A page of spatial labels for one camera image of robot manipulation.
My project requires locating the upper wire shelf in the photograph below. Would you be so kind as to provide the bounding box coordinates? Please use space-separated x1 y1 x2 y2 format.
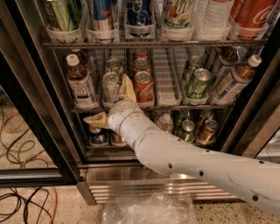
43 39 267 49

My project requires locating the rear tea bottle right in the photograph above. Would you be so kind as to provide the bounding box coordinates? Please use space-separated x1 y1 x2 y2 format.
211 46 241 88

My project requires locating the middle red coca-cola can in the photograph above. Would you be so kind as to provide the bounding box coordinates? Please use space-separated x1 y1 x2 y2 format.
133 58 151 74

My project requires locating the middle wire shelf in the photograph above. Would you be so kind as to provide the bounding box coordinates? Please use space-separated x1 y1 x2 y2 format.
70 105 231 114

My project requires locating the clear plastic bag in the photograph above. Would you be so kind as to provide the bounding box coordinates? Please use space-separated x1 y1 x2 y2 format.
101 192 198 224

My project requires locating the open glass fridge door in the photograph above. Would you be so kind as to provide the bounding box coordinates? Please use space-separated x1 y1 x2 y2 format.
0 0 81 187

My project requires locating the rear green soda can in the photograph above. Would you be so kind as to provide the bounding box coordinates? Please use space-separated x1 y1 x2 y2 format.
182 55 203 88

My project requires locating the dark blue can top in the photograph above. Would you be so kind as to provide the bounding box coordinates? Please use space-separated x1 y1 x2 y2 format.
126 0 153 37

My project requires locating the green can top shelf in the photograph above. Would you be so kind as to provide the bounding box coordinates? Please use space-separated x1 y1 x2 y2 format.
40 0 83 32

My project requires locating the front red coca-cola can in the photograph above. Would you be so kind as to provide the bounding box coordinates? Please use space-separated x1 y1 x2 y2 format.
133 72 153 103

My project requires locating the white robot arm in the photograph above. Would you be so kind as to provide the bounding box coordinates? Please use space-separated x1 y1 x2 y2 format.
87 82 280 215

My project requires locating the red coca-cola can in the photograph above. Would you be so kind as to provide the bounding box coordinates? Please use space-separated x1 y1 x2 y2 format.
133 48 151 60
133 58 151 74
133 72 153 103

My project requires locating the large 7up can top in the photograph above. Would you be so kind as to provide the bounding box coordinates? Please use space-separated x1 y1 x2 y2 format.
163 0 194 29

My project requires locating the front tea bottle right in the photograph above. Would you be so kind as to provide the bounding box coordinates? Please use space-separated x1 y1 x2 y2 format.
212 54 262 102

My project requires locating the empty white shelf tray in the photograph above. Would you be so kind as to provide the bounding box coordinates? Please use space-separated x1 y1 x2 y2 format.
152 49 182 107

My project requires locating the copper can bottom shelf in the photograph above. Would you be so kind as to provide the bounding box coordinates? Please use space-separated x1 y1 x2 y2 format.
198 119 219 141

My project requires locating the blue red bull can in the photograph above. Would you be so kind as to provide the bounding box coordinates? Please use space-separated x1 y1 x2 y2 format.
88 0 115 32

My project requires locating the white 7up can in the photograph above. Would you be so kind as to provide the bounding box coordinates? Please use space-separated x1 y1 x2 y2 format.
105 58 123 76
101 72 121 103

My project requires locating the wire shelf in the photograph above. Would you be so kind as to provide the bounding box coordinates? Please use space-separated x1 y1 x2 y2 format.
70 105 231 114
43 39 267 49

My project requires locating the white bottle top shelf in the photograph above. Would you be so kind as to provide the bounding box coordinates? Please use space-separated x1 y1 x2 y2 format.
193 0 234 29

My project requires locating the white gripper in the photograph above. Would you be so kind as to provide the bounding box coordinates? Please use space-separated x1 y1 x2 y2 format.
83 73 152 139

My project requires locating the brown can bottom shelf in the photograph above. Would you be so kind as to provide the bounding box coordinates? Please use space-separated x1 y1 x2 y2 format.
111 132 127 145

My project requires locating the steel fridge base grille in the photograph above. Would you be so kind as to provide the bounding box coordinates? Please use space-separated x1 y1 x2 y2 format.
76 163 238 205

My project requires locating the rear red coca-cola can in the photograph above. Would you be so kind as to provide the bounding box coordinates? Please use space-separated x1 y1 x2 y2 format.
133 48 151 60

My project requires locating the green soda can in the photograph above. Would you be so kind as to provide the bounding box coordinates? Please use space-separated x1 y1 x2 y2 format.
182 55 203 88
186 68 212 100

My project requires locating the orange cable on floor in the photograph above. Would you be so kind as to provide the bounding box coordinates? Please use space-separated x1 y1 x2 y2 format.
47 186 59 224

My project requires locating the green can bottom shelf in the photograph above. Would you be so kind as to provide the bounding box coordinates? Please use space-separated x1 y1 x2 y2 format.
178 119 195 143

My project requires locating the black cable on floor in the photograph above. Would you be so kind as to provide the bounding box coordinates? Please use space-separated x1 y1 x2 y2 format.
0 186 53 224

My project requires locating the green can shelf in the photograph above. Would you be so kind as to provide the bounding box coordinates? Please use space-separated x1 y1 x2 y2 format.
178 119 195 143
40 0 83 32

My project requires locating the front green soda can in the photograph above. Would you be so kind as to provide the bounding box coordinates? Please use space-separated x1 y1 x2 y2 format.
186 68 212 100

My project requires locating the blue pepsi can bottom shelf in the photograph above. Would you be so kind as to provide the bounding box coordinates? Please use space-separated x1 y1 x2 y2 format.
88 126 108 145

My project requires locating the front iced tea bottle left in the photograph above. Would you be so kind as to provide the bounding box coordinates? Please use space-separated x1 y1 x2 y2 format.
66 54 97 109

